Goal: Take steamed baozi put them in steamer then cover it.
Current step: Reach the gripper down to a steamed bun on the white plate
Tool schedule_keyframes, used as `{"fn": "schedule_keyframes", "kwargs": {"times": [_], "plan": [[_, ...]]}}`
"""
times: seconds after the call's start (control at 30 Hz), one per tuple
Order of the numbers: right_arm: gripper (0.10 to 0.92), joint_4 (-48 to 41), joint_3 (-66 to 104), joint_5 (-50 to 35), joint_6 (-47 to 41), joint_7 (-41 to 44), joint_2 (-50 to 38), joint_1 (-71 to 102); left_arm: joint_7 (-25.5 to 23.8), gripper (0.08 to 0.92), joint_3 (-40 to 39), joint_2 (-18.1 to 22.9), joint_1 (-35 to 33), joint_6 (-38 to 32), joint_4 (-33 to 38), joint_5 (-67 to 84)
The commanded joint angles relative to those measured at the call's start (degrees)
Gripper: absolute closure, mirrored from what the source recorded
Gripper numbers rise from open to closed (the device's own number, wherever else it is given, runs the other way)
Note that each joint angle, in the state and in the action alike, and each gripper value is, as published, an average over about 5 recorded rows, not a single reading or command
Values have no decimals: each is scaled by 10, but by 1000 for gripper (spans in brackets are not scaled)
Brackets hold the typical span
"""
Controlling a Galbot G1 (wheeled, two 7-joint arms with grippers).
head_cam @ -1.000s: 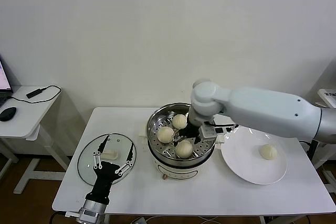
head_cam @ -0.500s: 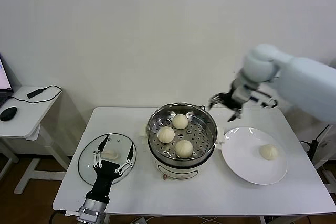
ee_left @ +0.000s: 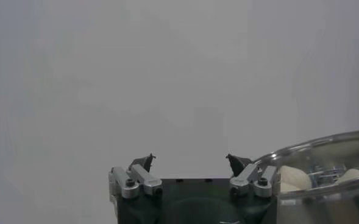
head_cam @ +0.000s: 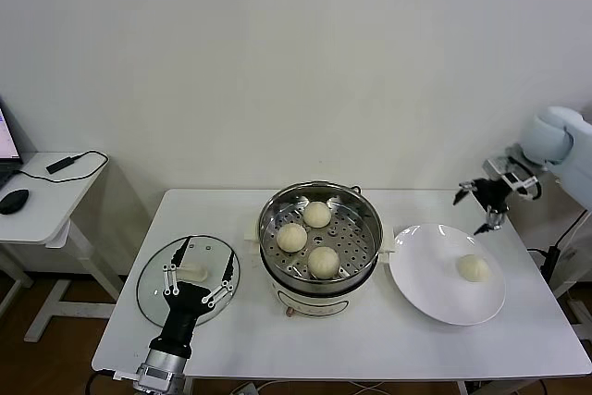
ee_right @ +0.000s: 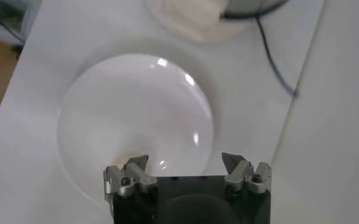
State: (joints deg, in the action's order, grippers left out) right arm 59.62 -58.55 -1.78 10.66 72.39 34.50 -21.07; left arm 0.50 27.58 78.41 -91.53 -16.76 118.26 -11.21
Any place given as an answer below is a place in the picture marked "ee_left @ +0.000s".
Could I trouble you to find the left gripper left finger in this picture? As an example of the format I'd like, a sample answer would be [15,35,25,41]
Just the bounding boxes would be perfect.
[108,153,163,200]

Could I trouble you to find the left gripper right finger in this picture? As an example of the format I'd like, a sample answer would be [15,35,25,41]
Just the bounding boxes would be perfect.
[226,153,279,198]

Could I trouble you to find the white steamed baozi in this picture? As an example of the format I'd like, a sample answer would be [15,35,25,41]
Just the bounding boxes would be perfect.
[278,165,313,193]
[335,168,359,185]

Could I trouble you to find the perforated stainless steel steamer basket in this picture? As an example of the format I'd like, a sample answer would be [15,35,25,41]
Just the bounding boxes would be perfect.
[254,129,359,224]

